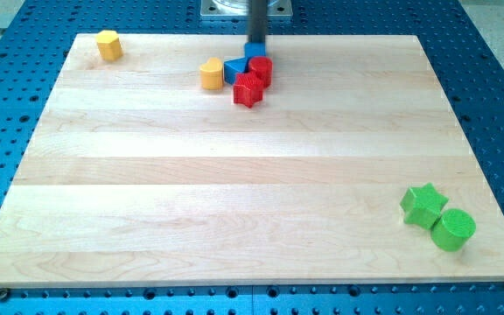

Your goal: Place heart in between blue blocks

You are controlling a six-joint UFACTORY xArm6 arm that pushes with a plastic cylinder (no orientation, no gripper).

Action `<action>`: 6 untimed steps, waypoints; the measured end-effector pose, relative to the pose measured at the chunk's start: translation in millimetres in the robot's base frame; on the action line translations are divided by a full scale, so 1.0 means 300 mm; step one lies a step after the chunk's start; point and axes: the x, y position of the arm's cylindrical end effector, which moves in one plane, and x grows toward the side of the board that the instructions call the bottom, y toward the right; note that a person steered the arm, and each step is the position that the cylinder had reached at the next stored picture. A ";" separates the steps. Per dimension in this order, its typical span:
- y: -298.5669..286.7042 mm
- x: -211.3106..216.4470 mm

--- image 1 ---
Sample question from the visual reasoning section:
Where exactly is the yellow heart block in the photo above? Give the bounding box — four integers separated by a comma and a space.
199, 57, 224, 90

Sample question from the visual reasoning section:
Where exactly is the red star block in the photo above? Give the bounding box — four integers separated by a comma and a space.
233, 73, 264, 109

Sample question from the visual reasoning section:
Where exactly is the red cylinder block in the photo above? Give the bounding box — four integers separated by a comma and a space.
248, 56, 273, 88

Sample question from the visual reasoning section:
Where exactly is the blue triangle block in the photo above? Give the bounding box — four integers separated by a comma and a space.
223, 57, 248, 85

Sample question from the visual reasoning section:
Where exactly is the blue cube block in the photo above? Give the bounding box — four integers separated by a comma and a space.
244, 42, 266, 59

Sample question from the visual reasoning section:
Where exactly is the wooden board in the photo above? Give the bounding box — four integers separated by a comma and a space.
0, 33, 504, 288

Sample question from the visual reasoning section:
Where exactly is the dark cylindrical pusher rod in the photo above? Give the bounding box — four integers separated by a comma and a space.
247, 0, 268, 43

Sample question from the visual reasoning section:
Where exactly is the green star block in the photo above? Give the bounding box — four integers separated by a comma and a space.
400, 183, 449, 230

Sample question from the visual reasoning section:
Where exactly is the yellow hexagon block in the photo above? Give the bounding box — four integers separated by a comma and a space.
95, 30, 123, 61

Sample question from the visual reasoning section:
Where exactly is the green cylinder block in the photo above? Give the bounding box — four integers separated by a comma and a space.
430, 208, 477, 252

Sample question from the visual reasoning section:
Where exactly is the blue perforated table plate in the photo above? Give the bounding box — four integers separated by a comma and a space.
0, 1, 504, 314

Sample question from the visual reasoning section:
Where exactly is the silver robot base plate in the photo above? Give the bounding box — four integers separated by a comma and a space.
199, 0, 293, 21

